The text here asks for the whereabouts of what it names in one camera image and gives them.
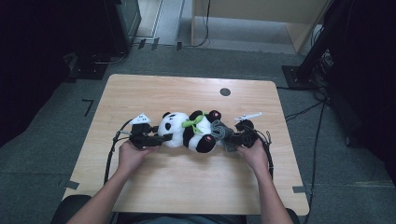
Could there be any black flat stand base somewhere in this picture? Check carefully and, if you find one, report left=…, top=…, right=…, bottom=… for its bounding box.
left=65, top=52, right=109, bottom=81

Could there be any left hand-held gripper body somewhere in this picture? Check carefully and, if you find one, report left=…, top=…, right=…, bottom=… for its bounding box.
left=128, top=112, right=163, bottom=149

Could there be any light wooden cabinet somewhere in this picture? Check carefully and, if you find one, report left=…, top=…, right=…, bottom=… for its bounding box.
left=191, top=0, right=332, bottom=54

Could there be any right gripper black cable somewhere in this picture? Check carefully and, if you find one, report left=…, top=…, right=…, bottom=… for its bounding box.
left=252, top=125, right=276, bottom=182

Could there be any short black floor cable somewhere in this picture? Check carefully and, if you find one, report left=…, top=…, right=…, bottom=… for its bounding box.
left=284, top=100, right=326, bottom=122

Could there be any person's left hand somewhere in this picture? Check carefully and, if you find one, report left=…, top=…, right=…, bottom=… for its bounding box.
left=118, top=140, right=159, bottom=175

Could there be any black hanging cable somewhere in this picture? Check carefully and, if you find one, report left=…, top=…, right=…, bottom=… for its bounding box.
left=186, top=0, right=211, bottom=49

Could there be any grey cloth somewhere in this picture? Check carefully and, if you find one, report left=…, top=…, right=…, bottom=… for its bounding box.
left=209, top=119, right=235, bottom=147

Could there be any black chair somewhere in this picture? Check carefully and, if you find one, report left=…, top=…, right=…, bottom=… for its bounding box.
left=50, top=194, right=92, bottom=224

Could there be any black floor tape mark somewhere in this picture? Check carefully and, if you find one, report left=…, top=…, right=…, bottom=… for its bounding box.
left=81, top=98, right=95, bottom=118

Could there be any black metal stand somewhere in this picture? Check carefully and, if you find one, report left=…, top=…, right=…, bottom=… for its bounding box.
left=281, top=0, right=347, bottom=91

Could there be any person's dark clothing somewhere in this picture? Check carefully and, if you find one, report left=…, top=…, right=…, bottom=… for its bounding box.
left=116, top=212, right=250, bottom=224

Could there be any black cabinet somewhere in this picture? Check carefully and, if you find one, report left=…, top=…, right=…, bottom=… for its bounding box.
left=104, top=0, right=143, bottom=56

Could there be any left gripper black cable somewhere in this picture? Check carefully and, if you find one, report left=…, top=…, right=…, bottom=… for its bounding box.
left=103, top=119, right=134, bottom=185

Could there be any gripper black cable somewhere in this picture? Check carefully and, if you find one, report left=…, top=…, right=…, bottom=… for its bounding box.
left=252, top=125, right=276, bottom=182
left=103, top=119, right=134, bottom=185

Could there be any panda plush toy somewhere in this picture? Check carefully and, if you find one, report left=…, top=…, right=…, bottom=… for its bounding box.
left=157, top=109, right=223, bottom=154

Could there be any long black floor cable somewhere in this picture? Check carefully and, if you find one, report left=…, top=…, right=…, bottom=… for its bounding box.
left=302, top=102, right=327, bottom=224

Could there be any person's right hand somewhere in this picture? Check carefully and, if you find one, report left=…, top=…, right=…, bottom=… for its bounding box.
left=236, top=139, right=270, bottom=173

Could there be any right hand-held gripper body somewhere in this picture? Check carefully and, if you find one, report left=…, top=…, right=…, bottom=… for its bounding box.
left=233, top=112, right=266, bottom=149

